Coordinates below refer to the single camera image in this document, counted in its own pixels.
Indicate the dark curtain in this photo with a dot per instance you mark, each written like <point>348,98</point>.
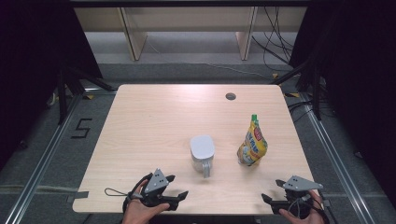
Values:
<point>358,77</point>
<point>31,62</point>

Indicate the yellow pouch with green spout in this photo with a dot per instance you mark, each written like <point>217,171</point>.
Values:
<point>253,146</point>

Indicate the grey tape strip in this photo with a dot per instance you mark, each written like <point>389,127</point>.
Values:
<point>77,196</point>
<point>326,202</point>

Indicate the person's right hand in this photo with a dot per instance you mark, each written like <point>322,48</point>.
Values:
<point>311,217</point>

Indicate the black metal stand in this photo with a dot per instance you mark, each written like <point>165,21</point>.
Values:
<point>316,93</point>
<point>63,99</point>

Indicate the short aluminium rail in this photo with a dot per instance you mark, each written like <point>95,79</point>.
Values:
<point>99,90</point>

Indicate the aluminium floor rail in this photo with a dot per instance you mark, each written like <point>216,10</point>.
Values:
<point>336,168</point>
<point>46,155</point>

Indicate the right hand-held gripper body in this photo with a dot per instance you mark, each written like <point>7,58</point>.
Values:
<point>300,184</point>

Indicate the person's left hand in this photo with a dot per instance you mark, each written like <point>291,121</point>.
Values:
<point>137,213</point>

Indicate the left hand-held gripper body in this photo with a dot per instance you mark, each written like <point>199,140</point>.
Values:
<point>156,182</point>

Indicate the clear jar with grey lid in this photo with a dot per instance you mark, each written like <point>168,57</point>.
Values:
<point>202,152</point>

